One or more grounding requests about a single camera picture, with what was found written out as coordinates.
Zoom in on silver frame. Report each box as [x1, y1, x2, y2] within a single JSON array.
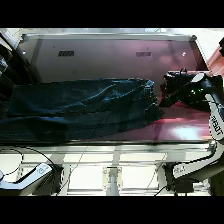
[[0, 31, 221, 197]]

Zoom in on black cable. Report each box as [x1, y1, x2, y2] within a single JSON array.
[[56, 118, 104, 195]]

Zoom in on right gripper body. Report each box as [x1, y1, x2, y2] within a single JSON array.
[[158, 71, 195, 108]]

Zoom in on blue jeans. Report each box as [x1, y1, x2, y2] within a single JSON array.
[[0, 77, 165, 144]]

